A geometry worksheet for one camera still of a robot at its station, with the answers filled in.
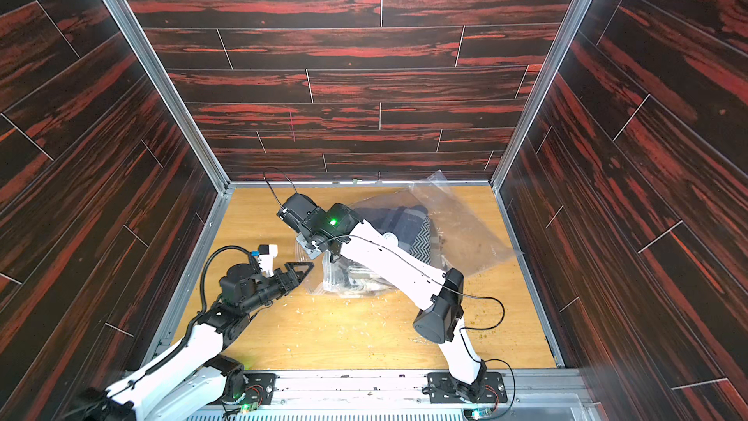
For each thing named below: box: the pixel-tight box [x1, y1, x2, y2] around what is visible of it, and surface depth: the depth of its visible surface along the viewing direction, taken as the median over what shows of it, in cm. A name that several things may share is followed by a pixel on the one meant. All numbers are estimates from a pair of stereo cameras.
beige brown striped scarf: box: [329, 256, 399, 296], surface depth 85 cm
